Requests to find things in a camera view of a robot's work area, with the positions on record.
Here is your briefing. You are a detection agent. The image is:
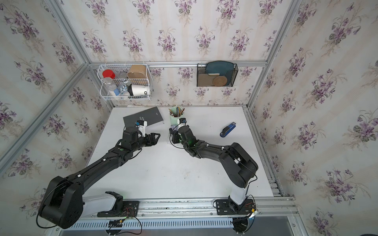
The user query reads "green pen cup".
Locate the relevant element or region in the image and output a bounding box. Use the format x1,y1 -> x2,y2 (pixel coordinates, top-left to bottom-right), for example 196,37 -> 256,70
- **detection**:
168,106 -> 185,125

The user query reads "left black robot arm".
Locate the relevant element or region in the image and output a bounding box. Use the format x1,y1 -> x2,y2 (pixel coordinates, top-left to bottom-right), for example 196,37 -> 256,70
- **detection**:
37,133 -> 160,229

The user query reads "black mesh wall organizer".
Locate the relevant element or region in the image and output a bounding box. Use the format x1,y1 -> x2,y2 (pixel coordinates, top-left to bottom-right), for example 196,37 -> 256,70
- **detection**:
196,63 -> 239,87

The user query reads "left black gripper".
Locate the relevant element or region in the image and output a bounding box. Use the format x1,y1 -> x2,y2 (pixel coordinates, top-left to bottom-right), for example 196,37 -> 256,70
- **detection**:
132,134 -> 163,154

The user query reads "round woven coaster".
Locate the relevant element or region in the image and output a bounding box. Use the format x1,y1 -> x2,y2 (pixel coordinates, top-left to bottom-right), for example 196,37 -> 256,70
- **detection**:
212,76 -> 228,87

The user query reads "blue black stapler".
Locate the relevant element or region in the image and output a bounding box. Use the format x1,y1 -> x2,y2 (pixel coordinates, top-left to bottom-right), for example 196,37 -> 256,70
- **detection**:
220,122 -> 236,138

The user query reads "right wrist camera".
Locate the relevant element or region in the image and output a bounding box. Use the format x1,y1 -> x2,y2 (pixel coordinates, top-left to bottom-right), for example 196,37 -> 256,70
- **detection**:
178,118 -> 197,147

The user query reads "white wire wall basket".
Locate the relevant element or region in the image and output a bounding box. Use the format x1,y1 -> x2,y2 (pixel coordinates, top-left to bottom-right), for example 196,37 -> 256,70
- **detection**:
97,64 -> 153,101

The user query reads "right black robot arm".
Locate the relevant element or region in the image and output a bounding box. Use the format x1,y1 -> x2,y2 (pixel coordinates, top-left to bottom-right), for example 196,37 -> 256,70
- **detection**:
170,130 -> 258,207

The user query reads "dark grey notebook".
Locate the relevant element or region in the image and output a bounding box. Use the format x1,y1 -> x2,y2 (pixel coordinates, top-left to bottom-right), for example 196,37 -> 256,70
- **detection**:
123,107 -> 164,127

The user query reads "clear plastic bottle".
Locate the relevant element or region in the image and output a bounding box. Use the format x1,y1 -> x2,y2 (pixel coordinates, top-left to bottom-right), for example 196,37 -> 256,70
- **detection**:
103,77 -> 120,96

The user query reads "teal plate in organizer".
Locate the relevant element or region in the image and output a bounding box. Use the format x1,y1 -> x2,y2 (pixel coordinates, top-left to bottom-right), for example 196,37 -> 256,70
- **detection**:
205,61 -> 234,86

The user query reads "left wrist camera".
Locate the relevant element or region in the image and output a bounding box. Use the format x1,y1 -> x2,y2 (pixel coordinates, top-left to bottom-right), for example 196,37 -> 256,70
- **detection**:
121,120 -> 148,146

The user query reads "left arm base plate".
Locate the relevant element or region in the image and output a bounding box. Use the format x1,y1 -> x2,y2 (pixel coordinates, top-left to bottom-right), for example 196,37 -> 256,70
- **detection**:
97,200 -> 140,218

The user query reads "red lidded jar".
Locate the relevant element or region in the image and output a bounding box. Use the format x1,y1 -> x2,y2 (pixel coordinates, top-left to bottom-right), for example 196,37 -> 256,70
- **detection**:
102,69 -> 116,79

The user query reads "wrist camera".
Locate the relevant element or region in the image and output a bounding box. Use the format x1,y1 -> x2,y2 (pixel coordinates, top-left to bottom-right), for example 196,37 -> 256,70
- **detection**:
121,120 -> 148,146
178,118 -> 197,147

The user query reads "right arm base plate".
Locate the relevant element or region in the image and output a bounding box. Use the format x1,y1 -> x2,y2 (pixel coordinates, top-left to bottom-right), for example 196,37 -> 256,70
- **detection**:
213,198 -> 257,215

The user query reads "white cylindrical cup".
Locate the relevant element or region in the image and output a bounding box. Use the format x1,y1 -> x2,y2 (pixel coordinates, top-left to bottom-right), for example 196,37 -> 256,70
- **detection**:
128,84 -> 151,96

